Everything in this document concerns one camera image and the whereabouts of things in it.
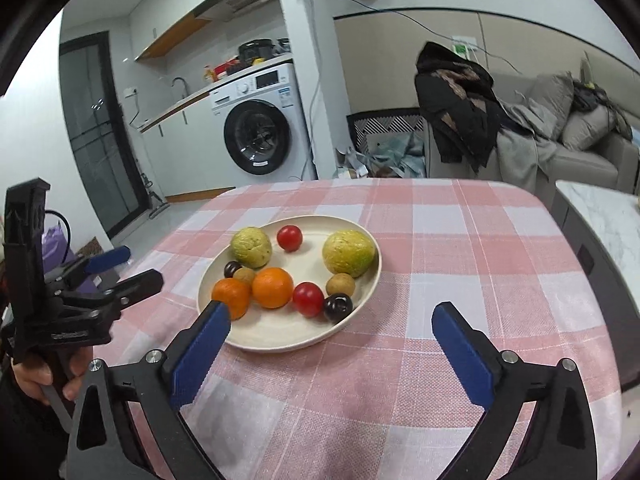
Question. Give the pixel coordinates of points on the large yellow guava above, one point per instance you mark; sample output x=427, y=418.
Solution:
x=349, y=253

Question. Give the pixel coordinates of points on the person's left hand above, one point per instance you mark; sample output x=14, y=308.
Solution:
x=35, y=375

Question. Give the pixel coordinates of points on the grey cushion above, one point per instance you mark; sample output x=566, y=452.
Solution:
x=550, y=105
x=587, y=127

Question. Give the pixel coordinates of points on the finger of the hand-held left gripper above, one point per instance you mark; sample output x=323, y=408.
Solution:
x=140, y=284
x=110, y=259

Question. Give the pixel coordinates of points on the white wall socket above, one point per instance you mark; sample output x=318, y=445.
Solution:
x=465, y=44

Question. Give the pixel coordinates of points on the cream round plate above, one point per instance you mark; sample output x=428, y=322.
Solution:
x=300, y=332

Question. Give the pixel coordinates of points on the floor mop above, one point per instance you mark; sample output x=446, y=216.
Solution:
x=156, y=202

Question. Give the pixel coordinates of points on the small brown longan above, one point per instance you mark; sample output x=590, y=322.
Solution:
x=340, y=285
x=246, y=276

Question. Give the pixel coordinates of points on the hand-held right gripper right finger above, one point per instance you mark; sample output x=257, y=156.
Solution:
x=462, y=352

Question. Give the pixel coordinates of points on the yellow bottle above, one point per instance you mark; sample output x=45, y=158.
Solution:
x=208, y=75

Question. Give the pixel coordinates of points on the grey sofa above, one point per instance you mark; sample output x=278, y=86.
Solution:
x=575, y=165

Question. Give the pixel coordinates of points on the red box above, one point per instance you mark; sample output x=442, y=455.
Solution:
x=227, y=67

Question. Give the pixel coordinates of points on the crumpled blue paper bags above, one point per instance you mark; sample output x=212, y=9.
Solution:
x=390, y=160

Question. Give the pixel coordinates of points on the white kitchen counter cabinet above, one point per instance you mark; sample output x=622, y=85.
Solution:
x=195, y=150

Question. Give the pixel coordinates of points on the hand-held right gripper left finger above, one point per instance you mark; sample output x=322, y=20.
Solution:
x=200, y=355

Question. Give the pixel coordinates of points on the white washing machine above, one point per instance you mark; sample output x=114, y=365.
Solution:
x=270, y=85

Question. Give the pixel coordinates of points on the grey blanket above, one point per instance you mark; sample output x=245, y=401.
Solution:
x=520, y=155

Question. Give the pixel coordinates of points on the dark purple plum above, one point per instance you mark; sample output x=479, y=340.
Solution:
x=338, y=308
x=230, y=268

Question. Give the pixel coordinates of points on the white wall cabinet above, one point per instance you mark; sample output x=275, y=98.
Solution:
x=170, y=15

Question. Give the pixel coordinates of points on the pink checked tablecloth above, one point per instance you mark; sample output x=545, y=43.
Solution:
x=450, y=260

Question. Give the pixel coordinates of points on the black jacket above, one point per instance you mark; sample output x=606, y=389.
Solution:
x=450, y=100

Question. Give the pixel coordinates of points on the black white patterned bag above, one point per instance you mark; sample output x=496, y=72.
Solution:
x=385, y=122

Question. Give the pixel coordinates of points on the orange mandarin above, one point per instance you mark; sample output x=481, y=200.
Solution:
x=272, y=287
x=231, y=297

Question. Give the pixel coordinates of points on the purple bag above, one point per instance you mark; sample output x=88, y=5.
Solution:
x=55, y=247

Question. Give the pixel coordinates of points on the metal faucet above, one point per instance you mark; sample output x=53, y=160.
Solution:
x=181, y=84

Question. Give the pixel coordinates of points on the red cherry tomato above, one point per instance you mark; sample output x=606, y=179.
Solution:
x=308, y=299
x=289, y=238

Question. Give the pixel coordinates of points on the dark clothes pile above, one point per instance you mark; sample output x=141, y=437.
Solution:
x=595, y=97

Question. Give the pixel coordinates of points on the kitchen range hood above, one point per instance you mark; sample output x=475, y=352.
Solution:
x=240, y=0

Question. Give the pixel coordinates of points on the white marble coffee table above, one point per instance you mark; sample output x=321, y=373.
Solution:
x=610, y=220

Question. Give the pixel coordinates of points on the black framed glass door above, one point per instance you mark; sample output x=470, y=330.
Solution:
x=105, y=135

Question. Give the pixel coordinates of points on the small green-yellow guava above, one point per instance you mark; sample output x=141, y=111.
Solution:
x=251, y=246

